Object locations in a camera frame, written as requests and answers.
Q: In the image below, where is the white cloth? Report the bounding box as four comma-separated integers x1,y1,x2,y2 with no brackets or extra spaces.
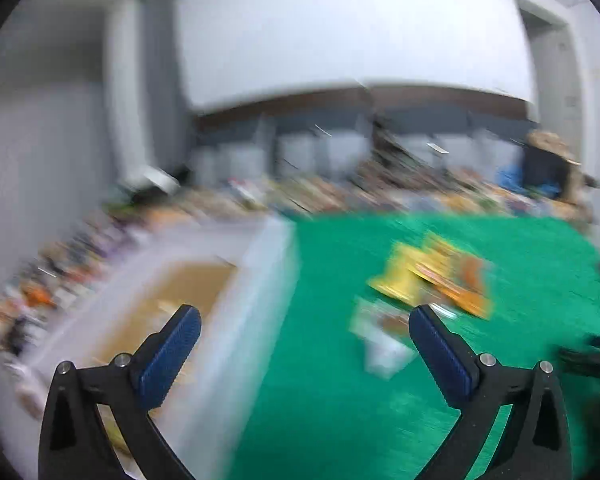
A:
130,167,178,193

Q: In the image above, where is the white box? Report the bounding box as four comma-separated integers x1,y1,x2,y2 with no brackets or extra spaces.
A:
10,215,301,480

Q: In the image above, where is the grey curtain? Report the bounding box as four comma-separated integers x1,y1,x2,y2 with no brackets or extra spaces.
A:
140,0,191,171

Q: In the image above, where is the plain yellow snack packet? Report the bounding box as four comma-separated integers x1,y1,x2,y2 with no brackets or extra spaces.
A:
369,242,431,306

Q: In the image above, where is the white sheer curtain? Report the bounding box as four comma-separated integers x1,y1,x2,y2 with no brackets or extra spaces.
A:
0,80,116,301

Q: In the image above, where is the blue cloth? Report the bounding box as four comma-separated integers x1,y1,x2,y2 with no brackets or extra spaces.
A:
497,167,531,193

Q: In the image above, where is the black bag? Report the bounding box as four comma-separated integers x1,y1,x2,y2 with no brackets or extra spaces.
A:
522,147,576,196

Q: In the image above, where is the green floral blanket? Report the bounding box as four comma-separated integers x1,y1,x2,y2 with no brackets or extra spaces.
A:
225,212,600,480

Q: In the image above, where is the dark floral garment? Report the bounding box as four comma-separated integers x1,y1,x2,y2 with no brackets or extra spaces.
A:
360,125,461,186

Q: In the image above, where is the white door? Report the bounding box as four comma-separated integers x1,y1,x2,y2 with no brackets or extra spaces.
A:
515,0,581,161

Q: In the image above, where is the orange sausage packet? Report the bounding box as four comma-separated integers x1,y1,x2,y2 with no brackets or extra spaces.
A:
430,252,496,321

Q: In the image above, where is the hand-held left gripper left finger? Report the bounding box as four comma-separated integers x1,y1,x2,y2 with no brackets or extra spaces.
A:
39,304,202,480

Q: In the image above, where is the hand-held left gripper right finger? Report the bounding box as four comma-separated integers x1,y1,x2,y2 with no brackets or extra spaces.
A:
409,304,573,480

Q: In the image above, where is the white green snack packet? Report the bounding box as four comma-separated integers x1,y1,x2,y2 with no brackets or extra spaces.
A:
350,297,416,381

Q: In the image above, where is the yellow black printed snack packet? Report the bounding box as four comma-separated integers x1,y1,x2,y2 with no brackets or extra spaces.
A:
415,232,461,281

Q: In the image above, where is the pile of clothes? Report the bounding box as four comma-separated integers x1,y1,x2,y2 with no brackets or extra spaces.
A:
525,130,596,206

